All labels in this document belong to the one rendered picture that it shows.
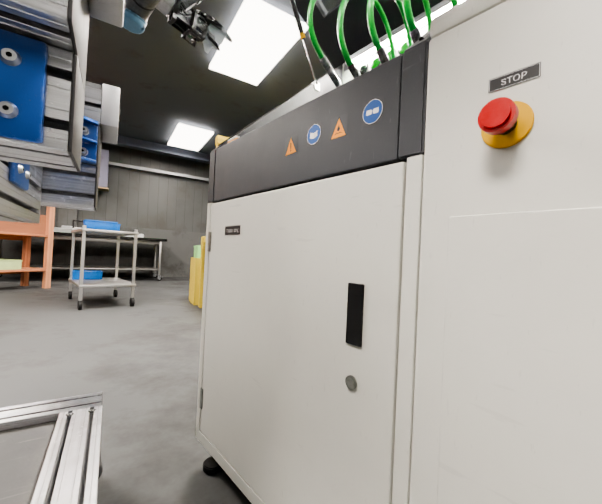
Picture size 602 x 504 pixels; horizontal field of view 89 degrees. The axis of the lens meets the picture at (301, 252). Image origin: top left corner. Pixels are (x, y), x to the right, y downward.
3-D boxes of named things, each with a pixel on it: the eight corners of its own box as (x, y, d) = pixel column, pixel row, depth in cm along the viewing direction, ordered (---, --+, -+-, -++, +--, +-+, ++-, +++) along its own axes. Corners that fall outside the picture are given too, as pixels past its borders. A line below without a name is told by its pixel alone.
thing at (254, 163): (213, 201, 92) (215, 148, 93) (226, 204, 95) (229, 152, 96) (396, 159, 46) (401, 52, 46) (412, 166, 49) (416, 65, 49)
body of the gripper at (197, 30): (195, 49, 111) (163, 24, 102) (200, 27, 112) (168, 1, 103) (207, 40, 106) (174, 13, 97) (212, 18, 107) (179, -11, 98)
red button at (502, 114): (467, 144, 34) (469, 97, 34) (480, 153, 37) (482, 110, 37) (523, 131, 30) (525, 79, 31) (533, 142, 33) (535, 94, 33)
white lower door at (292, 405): (196, 430, 92) (208, 203, 93) (204, 427, 94) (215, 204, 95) (380, 641, 43) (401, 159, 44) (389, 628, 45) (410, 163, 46)
